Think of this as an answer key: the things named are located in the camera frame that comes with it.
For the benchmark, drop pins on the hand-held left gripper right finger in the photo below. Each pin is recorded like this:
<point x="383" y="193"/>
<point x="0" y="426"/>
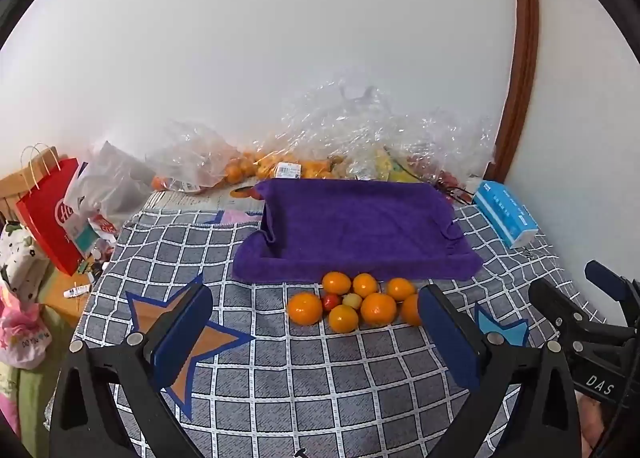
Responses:
<point x="450" y="338"/>

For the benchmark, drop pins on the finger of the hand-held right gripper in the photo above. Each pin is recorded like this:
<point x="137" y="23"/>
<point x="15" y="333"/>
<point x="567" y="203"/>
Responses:
<point x="555" y="308"/>
<point x="607" y="280"/>

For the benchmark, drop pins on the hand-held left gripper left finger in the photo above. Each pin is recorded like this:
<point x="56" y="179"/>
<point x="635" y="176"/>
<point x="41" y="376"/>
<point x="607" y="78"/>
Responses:
<point x="180" y="333"/>

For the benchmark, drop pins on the orange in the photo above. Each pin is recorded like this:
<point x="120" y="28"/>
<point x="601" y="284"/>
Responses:
<point x="336" y="283"/>
<point x="364" y="285"/>
<point x="343" y="318"/>
<point x="411" y="310"/>
<point x="400" y="289"/>
<point x="378" y="309"/>
<point x="304" y="309"/>

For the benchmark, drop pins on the small yellow-green fruit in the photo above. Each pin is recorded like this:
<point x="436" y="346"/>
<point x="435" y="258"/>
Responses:
<point x="352" y="300"/>

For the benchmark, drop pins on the small red tomato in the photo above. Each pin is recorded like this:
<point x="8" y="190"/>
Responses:
<point x="330" y="302"/>

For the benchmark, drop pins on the purple towel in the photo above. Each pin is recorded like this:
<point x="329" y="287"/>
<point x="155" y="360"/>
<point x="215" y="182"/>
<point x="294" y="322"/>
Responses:
<point x="360" y="228"/>

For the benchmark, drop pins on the person's right hand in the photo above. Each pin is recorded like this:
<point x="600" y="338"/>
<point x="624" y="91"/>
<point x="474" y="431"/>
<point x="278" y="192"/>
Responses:
<point x="592" y="420"/>

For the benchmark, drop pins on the white tube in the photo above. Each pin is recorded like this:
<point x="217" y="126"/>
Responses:
<point x="77" y="291"/>

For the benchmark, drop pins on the blue tissue box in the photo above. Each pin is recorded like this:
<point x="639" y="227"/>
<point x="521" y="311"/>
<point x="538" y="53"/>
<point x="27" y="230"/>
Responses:
<point x="502" y="210"/>

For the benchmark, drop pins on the wooden nightstand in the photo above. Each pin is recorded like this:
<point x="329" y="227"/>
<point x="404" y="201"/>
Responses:
<point x="62" y="303"/>

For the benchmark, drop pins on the pink patterned cloth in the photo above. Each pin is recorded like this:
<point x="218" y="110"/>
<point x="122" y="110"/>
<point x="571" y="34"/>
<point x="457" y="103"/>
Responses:
<point x="225" y="216"/>

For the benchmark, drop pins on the grey checked blanket with stars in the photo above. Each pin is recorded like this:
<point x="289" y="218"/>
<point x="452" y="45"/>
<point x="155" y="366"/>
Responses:
<point x="300" y="378"/>

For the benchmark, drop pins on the red and white plastic bag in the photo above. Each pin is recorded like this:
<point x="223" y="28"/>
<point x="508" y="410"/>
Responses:
<point x="102" y="225"/>

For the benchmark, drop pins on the teal and white box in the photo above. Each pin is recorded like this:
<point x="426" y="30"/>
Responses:
<point x="82" y="238"/>

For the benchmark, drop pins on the white printed sheet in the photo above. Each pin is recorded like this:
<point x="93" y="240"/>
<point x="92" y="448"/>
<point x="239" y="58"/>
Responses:
<point x="210" y="198"/>

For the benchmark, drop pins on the pink printed bag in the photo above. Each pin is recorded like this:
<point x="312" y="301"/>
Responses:
<point x="22" y="333"/>

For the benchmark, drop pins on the green cloth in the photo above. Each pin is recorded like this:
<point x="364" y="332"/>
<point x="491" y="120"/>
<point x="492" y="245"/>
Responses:
<point x="30" y="388"/>

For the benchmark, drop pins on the bag of red cherry tomatoes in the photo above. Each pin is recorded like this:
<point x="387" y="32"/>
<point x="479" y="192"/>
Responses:
<point x="440" y="175"/>

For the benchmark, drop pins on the red paper bag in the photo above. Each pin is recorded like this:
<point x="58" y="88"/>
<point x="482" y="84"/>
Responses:
<point x="47" y="223"/>

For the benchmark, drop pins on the clear bag of oranges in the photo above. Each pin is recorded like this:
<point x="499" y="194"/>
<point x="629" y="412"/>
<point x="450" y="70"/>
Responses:
<point x="310" y="168"/>
<point x="195" y="157"/>

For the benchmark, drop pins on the white printed plush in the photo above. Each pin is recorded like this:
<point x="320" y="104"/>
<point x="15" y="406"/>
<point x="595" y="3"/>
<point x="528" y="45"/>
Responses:
<point x="17" y="258"/>

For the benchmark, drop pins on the yellow package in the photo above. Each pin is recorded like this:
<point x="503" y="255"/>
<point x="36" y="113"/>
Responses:
<point x="387" y="167"/>

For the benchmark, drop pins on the crumpled clear plastic wrap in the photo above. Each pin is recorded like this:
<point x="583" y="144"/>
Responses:
<point x="375" y="127"/>

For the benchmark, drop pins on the brown wooden door frame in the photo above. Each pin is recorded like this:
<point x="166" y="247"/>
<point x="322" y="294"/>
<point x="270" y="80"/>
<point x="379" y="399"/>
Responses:
<point x="522" y="62"/>

